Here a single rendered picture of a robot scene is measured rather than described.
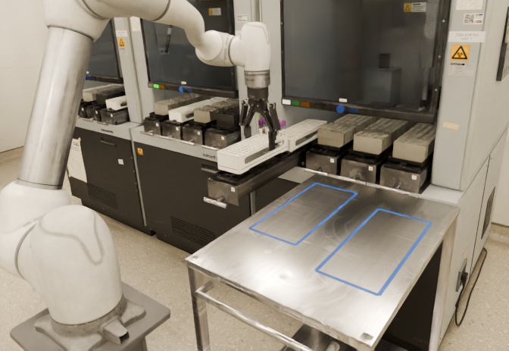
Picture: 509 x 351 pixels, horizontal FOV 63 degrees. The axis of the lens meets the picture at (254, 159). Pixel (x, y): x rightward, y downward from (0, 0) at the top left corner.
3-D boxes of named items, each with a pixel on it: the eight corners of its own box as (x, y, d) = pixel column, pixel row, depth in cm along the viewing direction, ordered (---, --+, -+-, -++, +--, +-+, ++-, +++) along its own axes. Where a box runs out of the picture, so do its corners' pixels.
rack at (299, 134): (308, 131, 189) (308, 118, 187) (327, 135, 183) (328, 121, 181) (270, 150, 167) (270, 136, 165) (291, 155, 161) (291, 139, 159)
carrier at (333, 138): (345, 146, 162) (346, 132, 160) (343, 148, 161) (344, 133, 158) (320, 142, 169) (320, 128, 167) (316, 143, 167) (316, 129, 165)
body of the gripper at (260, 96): (241, 86, 144) (242, 113, 147) (260, 89, 139) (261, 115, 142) (254, 83, 149) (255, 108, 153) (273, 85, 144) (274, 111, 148)
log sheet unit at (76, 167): (68, 177, 297) (58, 129, 285) (90, 185, 281) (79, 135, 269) (65, 178, 296) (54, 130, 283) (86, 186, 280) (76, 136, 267)
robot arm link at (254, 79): (259, 72, 136) (260, 90, 138) (275, 68, 143) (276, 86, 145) (238, 70, 142) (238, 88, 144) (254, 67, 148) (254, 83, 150)
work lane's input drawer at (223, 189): (308, 142, 195) (308, 124, 192) (335, 148, 187) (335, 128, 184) (199, 202, 142) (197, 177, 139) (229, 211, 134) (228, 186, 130)
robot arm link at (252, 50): (278, 67, 144) (246, 66, 150) (276, 20, 138) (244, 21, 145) (261, 72, 135) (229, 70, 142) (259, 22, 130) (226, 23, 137)
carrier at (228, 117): (237, 127, 194) (236, 114, 192) (234, 128, 193) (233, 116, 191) (219, 123, 201) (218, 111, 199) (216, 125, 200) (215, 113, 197)
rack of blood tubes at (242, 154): (267, 145, 165) (266, 130, 162) (288, 148, 159) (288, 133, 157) (217, 168, 143) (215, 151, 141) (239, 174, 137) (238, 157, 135)
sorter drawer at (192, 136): (263, 111, 257) (263, 96, 253) (282, 113, 249) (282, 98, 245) (176, 143, 203) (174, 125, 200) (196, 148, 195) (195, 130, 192)
